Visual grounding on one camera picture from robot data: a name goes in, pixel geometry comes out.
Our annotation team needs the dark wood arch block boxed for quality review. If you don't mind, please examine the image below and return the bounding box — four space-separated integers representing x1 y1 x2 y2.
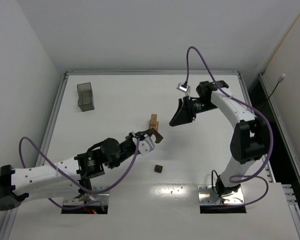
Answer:
148 128 164 144

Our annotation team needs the small dark wood cube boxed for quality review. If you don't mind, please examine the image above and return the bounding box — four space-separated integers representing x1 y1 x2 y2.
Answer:
154 164 163 173

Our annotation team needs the grey translucent plastic bin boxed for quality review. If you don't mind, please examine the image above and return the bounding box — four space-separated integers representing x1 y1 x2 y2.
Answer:
77 82 95 112

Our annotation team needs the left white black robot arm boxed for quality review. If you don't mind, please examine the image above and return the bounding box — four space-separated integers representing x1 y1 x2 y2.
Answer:
0 128 163 212

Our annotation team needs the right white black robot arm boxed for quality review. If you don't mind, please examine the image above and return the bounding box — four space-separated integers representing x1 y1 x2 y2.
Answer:
169 80 270 196

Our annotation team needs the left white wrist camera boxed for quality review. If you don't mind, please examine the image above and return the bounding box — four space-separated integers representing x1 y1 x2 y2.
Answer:
138 136 156 156

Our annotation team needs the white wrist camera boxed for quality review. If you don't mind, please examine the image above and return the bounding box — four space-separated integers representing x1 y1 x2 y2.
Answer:
176 82 191 96
138 136 156 156

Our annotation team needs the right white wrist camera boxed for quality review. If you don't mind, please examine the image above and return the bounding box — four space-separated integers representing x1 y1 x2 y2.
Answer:
176 82 191 96

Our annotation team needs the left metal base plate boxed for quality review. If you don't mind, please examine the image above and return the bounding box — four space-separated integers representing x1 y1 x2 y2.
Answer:
62 192 109 207

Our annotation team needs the metal base plate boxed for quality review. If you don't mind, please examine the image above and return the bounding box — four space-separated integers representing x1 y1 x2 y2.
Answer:
197 184 245 207
62 192 109 207

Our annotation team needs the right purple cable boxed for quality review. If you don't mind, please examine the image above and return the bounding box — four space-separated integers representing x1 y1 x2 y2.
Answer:
186 46 275 210

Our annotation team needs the purple cable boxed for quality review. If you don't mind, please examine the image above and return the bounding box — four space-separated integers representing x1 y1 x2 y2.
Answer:
19 136 141 210
186 46 275 210

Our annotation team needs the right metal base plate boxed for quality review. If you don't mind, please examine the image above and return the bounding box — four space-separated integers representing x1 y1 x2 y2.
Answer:
197 184 245 207

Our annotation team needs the black wall cable white plug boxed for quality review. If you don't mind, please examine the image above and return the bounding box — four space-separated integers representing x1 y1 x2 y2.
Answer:
254 73 286 118

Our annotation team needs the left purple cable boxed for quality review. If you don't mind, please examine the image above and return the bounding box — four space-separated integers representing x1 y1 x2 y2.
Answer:
19 136 141 210

